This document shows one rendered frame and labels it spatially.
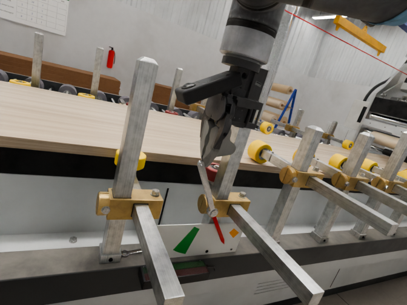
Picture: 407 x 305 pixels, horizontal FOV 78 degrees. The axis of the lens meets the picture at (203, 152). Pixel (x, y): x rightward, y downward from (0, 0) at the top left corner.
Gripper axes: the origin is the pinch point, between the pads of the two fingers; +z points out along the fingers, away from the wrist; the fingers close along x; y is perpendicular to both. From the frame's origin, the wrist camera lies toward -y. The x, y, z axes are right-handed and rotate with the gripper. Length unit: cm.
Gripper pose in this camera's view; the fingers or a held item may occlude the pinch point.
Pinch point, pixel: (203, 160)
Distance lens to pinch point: 50.1
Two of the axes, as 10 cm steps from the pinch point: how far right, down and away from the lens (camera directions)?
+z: -2.6, 9.2, 2.8
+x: -4.0, -3.7, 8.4
